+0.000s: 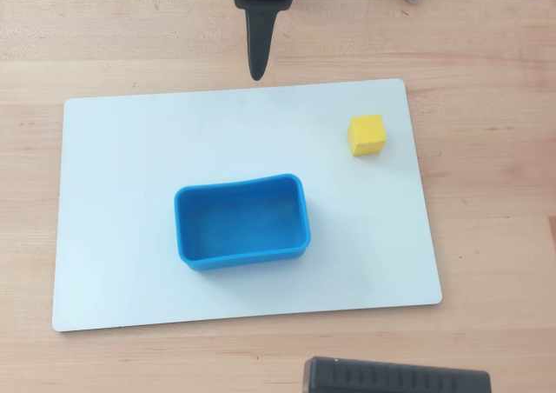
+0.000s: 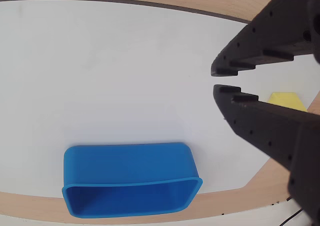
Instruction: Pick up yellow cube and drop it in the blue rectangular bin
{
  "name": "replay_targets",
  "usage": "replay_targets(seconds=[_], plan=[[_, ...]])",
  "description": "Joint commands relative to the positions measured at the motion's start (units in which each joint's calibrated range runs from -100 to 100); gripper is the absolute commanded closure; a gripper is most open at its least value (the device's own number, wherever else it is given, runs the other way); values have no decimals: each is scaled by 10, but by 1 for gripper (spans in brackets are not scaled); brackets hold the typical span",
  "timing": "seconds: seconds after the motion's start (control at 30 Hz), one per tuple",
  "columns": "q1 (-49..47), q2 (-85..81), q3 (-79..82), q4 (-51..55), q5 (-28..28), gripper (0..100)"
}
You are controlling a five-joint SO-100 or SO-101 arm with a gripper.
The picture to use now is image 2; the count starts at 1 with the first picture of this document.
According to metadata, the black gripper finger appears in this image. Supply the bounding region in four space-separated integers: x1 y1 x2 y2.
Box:
210 0 320 77
212 84 310 173

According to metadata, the yellow cube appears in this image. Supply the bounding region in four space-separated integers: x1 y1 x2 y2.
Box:
266 92 309 113

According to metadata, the blue rectangular bin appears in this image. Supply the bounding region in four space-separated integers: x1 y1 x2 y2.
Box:
61 142 204 219

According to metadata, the white rectangular mat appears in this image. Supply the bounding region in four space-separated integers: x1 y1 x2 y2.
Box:
0 0 320 194

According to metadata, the thin black cable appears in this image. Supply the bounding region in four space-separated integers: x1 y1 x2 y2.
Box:
279 209 304 226

